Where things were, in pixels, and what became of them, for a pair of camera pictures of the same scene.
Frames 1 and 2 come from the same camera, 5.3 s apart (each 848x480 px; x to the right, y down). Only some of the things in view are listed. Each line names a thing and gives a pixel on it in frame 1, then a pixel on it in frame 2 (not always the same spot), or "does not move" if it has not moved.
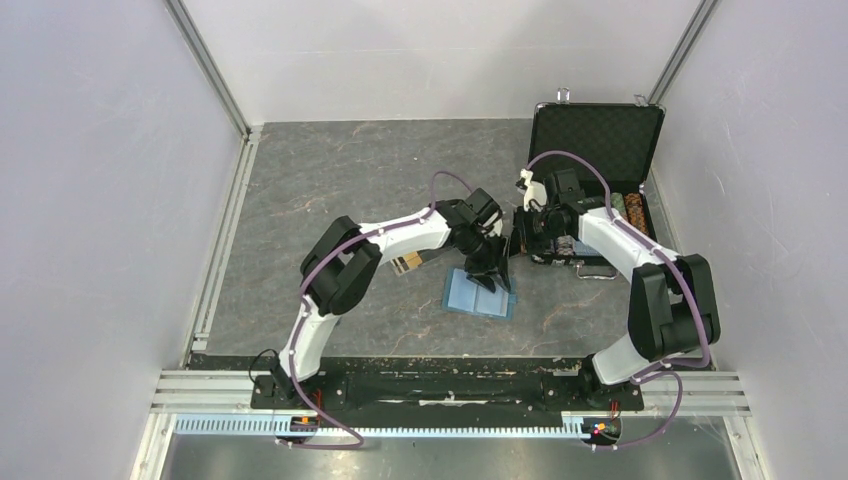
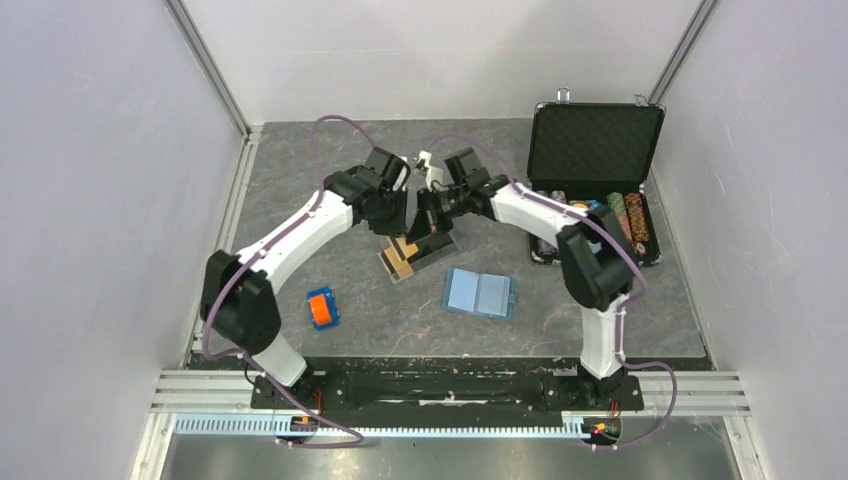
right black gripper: x=521 y=240 -> x=421 y=226
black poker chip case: x=586 y=156 does not move
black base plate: x=449 y=385 does not move
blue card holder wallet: x=463 y=295 does not move
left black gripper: x=496 y=259 -> x=399 y=227
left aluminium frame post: x=210 y=67 does not move
